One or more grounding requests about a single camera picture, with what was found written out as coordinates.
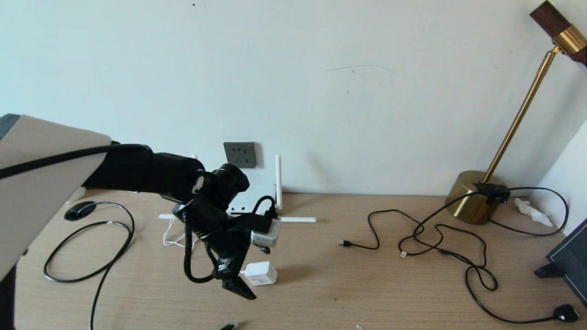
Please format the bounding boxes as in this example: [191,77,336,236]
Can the black cable with silver connector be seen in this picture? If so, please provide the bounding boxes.
[398,224,487,269]

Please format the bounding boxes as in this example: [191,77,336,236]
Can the crumpled white tissue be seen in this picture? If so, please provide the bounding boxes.
[514,198,554,228]

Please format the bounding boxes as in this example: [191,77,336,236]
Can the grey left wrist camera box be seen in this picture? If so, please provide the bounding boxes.
[251,218,282,248]

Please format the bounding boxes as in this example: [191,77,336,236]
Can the black round desk grommet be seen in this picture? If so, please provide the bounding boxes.
[64,201,97,221]

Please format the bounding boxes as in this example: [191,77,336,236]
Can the dark teal printed box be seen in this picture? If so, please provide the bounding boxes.
[546,216,587,308]

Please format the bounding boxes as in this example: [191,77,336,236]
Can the black lamp cable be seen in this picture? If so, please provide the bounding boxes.
[398,192,580,324]

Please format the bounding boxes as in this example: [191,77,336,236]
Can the white power adapter block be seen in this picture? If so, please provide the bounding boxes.
[240,261,278,286]

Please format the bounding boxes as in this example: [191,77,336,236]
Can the black plastic clip stand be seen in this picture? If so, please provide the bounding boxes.
[534,263,565,279]

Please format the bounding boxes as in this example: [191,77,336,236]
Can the white router with antennas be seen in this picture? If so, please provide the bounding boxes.
[159,154,317,224]

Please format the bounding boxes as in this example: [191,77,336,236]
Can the black lamp base cord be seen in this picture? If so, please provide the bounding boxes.
[488,187,569,237]

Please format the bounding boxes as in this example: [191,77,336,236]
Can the black ethernet cable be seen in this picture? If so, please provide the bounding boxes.
[44,201,240,330]

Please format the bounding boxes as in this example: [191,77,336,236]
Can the black inline lamp switch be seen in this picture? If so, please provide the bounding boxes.
[475,183,510,205]

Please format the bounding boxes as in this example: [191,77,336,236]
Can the brass desk lamp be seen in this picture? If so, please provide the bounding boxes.
[444,0,587,226]

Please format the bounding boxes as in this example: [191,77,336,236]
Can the grey wall socket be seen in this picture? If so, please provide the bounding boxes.
[223,142,257,169]

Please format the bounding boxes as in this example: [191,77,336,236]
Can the thin white adapter cable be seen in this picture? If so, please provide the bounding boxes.
[163,214,246,275]

